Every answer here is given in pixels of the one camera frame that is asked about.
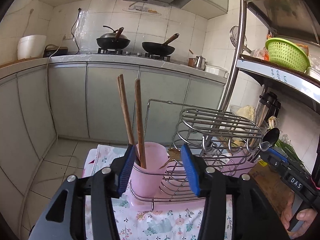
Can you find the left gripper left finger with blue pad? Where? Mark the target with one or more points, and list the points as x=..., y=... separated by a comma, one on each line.
x=108, y=183

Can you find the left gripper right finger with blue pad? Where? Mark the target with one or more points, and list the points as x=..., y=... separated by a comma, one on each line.
x=209, y=183

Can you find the brown wooden spoon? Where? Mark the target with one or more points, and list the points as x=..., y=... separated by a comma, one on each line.
x=174, y=155

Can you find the metal wire utensil rack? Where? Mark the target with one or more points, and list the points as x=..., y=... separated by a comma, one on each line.
x=224, y=140

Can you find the black plastic spoon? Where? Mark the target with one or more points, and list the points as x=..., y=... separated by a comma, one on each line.
x=270, y=138

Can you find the dark wooden chopstick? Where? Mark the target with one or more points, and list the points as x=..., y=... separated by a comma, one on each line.
x=139, y=120

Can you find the grey kitchen base cabinets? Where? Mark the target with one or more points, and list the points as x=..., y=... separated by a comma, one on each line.
x=81, y=100

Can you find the right hand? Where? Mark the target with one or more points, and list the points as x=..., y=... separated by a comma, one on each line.
x=306, y=215

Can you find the cardboard sheet on shelf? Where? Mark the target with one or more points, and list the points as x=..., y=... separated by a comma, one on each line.
x=270, y=183

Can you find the pink cup left side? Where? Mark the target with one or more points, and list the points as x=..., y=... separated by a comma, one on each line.
x=147, y=169

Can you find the green onions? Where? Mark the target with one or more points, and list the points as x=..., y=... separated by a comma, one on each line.
x=283, y=142

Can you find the floral animal print cloth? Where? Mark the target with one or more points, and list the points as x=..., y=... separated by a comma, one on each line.
x=178, y=221

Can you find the clear tub with cabbage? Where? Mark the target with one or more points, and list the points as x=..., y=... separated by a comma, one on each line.
x=247, y=111

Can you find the black blender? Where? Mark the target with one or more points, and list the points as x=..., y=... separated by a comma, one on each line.
x=268, y=106

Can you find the white rectangular container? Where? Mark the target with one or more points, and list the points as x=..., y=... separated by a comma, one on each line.
x=216, y=71

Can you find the small metal kettle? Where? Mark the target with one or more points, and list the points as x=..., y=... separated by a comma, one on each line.
x=197, y=61

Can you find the gas stove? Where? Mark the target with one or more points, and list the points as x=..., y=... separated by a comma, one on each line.
x=129, y=53

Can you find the lidded black wok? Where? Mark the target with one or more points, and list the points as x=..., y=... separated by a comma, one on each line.
x=114, y=40

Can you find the green plastic colander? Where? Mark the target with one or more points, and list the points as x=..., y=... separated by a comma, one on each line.
x=288, y=54

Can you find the white rice cooker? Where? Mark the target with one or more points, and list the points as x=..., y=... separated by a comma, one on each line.
x=31, y=46

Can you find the stainless steel shelf rack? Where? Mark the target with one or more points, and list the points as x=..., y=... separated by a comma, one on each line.
x=287, y=21

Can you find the black wok wooden handle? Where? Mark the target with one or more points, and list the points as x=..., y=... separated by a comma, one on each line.
x=160, y=49

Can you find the wire mesh strainer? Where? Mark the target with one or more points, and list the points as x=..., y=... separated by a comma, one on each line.
x=233, y=35

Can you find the wall spice shelf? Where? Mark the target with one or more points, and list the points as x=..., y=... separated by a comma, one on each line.
x=141, y=9

